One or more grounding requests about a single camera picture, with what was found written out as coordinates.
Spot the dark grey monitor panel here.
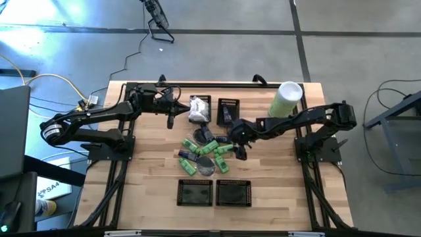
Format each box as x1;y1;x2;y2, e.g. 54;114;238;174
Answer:
0;85;32;181

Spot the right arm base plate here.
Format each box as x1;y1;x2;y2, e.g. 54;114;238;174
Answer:
294;136;343;165

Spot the black floor bar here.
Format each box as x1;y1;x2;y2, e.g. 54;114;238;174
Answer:
0;68;37;78

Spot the black computer mouse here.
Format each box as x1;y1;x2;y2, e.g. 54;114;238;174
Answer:
0;201;22;233

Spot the black desk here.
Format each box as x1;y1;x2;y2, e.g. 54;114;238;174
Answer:
0;154;87;233

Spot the green wipes canister white lid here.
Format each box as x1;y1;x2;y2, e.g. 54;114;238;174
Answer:
268;81;304;119

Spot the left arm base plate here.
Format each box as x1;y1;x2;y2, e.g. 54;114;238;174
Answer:
80;136;136;161

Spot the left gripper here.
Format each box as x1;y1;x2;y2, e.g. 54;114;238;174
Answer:
157;88;191;130

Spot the blue-grey metal table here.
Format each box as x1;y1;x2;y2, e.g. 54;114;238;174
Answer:
362;90;421;194

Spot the white cardboard box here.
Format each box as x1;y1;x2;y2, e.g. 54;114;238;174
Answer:
35;156;73;201

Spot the black floor fan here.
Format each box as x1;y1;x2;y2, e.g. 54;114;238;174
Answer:
140;0;176;44

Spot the silver bracket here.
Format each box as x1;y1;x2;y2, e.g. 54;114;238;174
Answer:
288;231;326;237
104;230;143;237

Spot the yellow and white can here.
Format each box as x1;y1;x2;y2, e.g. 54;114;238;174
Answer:
35;198;57;218

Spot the black floor cable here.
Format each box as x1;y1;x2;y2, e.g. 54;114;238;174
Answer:
361;78;421;177

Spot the black fan cable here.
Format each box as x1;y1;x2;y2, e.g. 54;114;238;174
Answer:
84;3;147;109

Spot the small green bottle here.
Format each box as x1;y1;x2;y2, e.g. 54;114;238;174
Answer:
214;144;235;155
199;140;220;156
214;155;230;174
182;138;201;155
178;157;199;176

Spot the black slotted plastic basket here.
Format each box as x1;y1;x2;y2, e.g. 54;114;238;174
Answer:
216;97;241;128
176;179;214;207
188;95;212;124
214;179;253;207

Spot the yellow floor cable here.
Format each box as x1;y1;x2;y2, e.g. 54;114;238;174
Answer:
0;54;90;120

